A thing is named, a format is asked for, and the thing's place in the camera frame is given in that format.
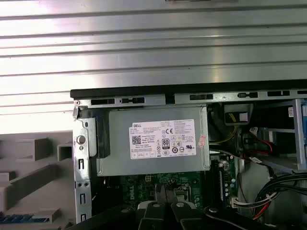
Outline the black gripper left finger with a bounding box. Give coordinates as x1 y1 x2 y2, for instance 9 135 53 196
68 184 166 230

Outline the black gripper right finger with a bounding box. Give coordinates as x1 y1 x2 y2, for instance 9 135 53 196
167 190 273 230

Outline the green motherboard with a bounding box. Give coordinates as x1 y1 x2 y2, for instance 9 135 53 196
119 153 240 218

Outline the grey power supply unit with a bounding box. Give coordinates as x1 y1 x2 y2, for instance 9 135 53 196
95 106 212 177

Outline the black open PC case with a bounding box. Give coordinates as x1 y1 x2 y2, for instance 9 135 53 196
70 85 307 230

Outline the grey parts rack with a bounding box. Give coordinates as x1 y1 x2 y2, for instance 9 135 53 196
0 130 75 230

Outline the grey metal disk cage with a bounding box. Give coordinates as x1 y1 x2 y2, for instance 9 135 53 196
291 98 307 171

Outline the blue disk carrier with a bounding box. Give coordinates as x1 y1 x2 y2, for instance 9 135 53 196
300 99 307 147

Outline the yellow wire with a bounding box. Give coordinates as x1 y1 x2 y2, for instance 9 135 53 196
208 114 238 146

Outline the black cable bundle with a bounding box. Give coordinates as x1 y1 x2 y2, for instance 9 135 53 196
253 171 307 222

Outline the thin red cable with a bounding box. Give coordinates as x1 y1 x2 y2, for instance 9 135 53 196
258 137 274 154

